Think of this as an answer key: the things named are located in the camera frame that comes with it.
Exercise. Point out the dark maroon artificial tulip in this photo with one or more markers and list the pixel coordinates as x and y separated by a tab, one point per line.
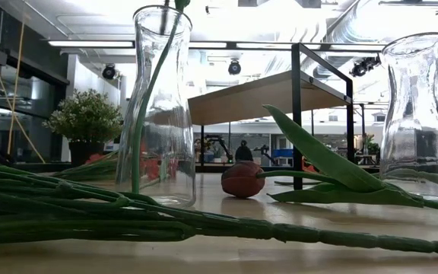
242	179

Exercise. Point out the clear glass vase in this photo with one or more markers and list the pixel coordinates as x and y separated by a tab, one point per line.
173	152
413	114

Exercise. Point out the yellow artificial tulip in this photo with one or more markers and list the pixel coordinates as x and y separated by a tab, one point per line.
136	171

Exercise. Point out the small red flower bunch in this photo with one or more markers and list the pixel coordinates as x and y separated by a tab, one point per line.
309	165

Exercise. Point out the background black robot arm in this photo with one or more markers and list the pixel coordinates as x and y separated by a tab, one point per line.
211	141
264	152

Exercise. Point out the potted green plant white flowers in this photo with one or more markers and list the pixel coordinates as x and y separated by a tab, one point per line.
86	118

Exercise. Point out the person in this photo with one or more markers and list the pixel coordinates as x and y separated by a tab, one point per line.
244	154

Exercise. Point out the blue background bin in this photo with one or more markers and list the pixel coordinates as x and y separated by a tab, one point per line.
283	153

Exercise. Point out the purple artificial flower bunch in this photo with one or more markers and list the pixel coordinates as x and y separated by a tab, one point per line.
89	213

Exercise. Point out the long ceiling light strip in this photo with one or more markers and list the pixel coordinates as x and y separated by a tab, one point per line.
89	43

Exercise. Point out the black metal table frame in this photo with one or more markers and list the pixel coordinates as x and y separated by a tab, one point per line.
211	167

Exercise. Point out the wooden shelf black metal frame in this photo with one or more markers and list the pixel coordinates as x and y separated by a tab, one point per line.
261	99

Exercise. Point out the black ceiling camera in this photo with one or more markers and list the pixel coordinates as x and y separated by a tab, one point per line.
234	67
363	66
108	71

